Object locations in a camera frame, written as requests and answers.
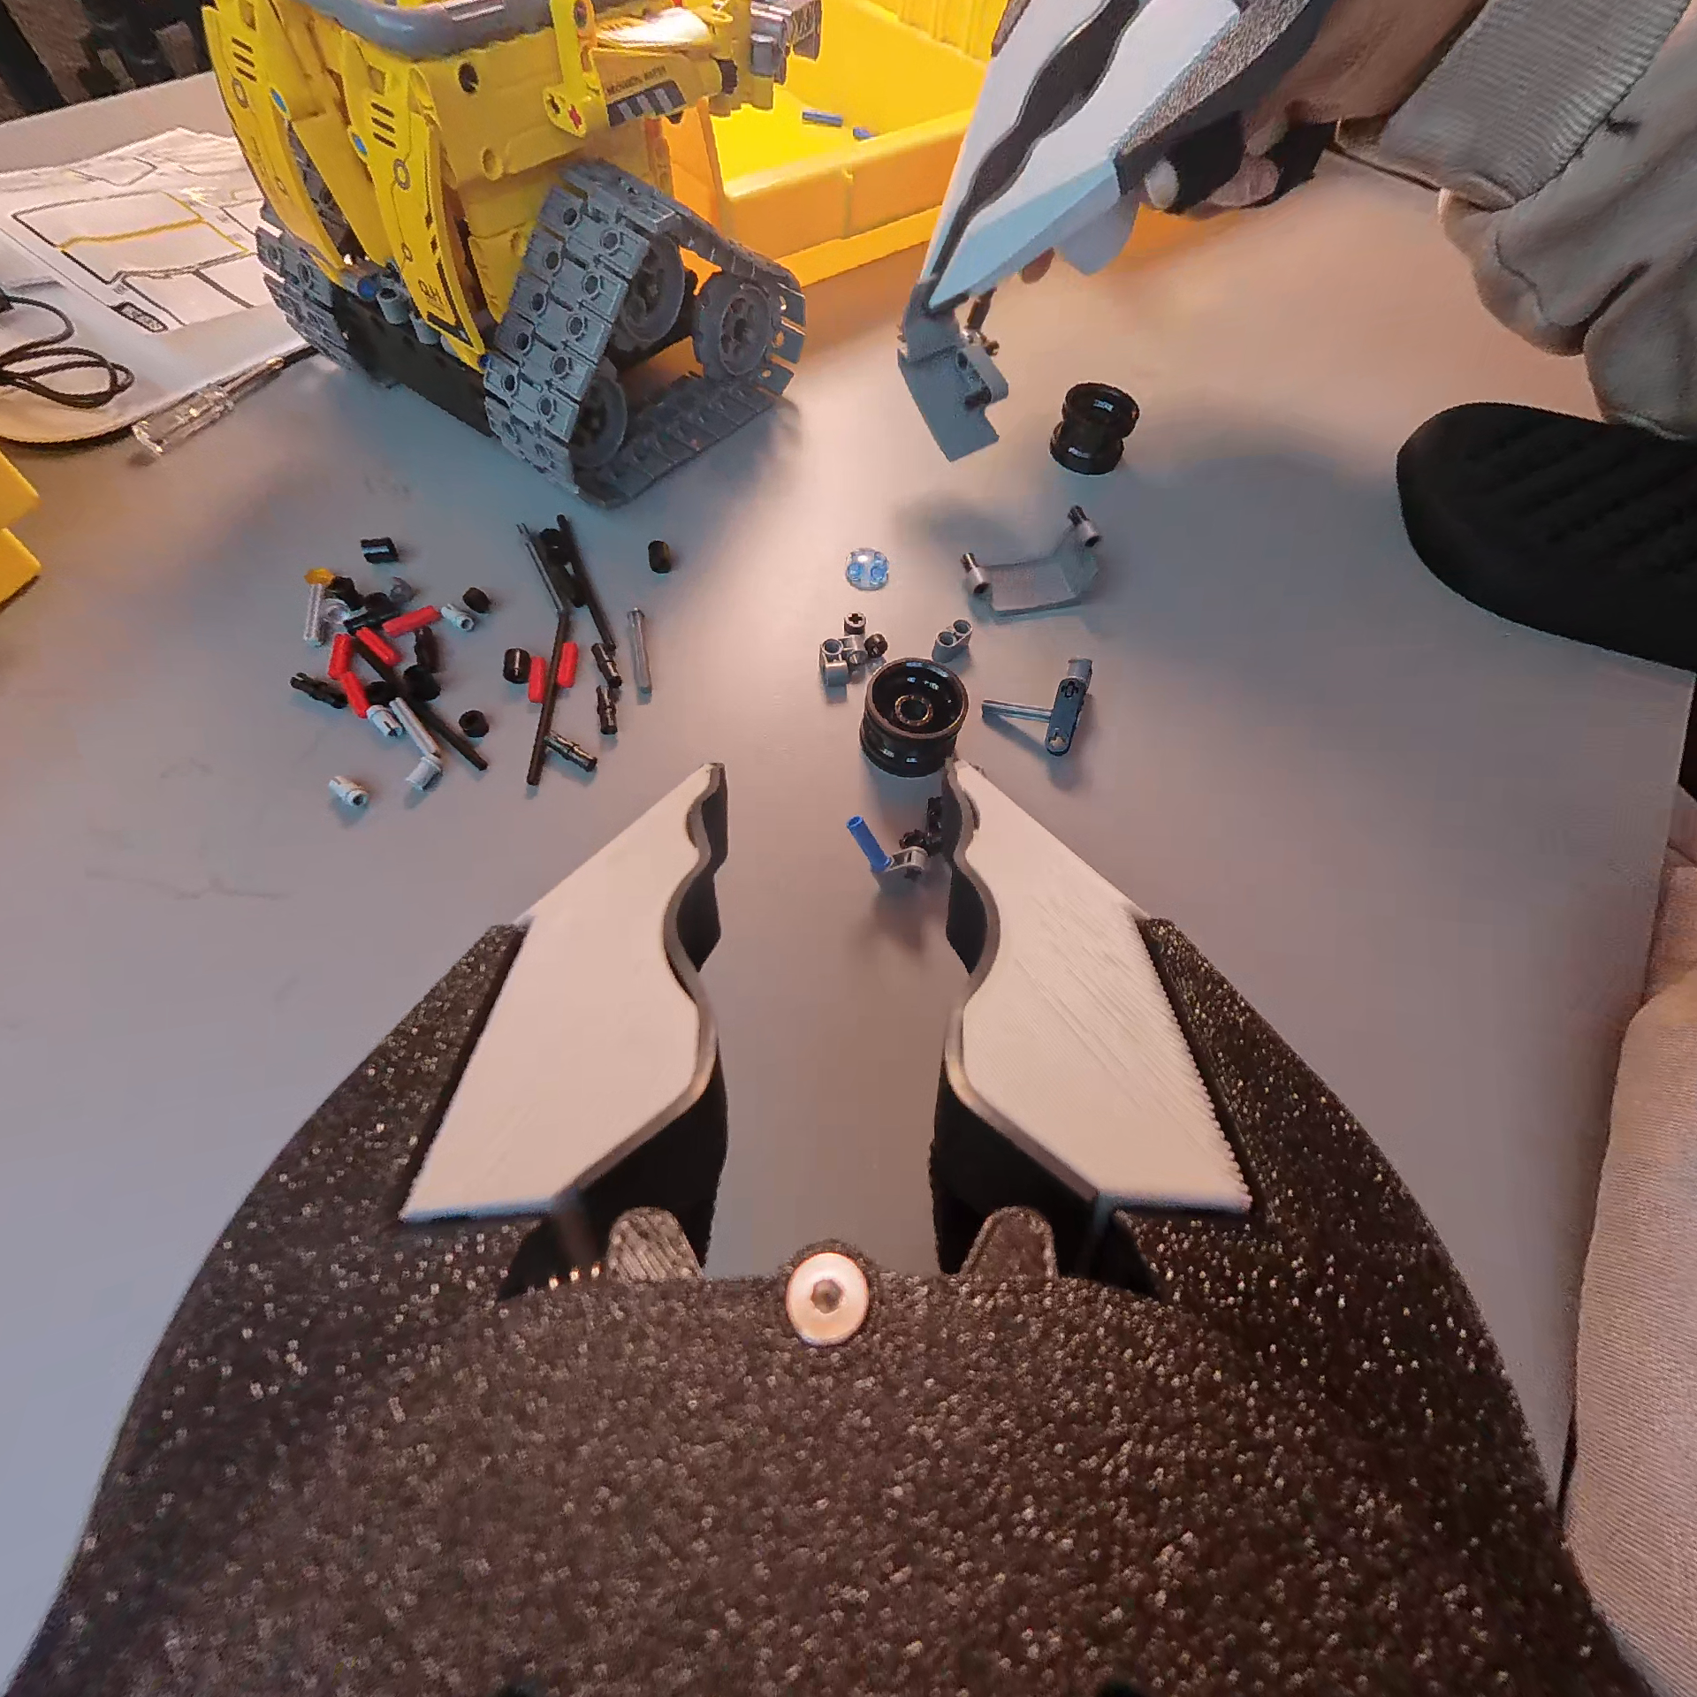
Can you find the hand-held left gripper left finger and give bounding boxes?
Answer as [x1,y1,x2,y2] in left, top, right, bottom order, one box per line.
[398,764,730,1274]

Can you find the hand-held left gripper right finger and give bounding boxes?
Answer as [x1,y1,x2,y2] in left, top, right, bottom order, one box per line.
[929,762,1256,1281]

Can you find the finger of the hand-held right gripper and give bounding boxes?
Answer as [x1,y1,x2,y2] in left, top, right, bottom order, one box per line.
[987,0,1332,288]
[914,0,1128,315]

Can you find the yellow parts tray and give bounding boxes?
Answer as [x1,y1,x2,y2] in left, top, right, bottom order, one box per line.
[888,0,1068,272]
[665,0,929,288]

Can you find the blue grey connector assembly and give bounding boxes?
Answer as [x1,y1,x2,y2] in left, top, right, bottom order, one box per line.
[843,791,963,893]

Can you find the dark beam with axle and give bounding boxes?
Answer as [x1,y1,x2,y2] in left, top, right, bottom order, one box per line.
[980,657,1097,760]

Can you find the black toy wheel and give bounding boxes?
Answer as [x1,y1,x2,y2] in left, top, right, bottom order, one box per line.
[857,657,976,778]

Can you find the person's right forearm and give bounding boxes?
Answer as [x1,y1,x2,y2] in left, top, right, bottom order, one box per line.
[1339,0,1697,438]

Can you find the person's right hand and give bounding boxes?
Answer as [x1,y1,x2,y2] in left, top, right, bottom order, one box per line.
[1241,0,1446,165]

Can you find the small black wheel rim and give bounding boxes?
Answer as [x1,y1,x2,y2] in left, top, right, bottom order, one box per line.
[1049,379,1144,477]

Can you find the black long axle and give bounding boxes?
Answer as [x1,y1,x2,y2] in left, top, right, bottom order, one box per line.
[523,624,574,791]
[543,512,627,740]

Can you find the pile of small pins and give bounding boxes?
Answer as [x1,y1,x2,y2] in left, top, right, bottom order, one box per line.
[287,531,511,816]

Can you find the yellow tracked toy robot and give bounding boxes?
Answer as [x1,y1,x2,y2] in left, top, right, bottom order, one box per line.
[203,0,809,510]

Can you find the person's beige jacket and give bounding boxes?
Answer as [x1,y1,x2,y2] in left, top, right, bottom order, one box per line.
[1565,877,1697,1697]

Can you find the yellow storage bin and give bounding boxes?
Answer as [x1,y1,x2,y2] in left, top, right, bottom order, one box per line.
[0,446,45,606]

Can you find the printed paper sheets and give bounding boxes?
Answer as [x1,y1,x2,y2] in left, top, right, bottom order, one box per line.
[0,127,314,446]

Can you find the black cord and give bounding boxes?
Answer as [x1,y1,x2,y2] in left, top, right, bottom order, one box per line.
[0,286,135,416]

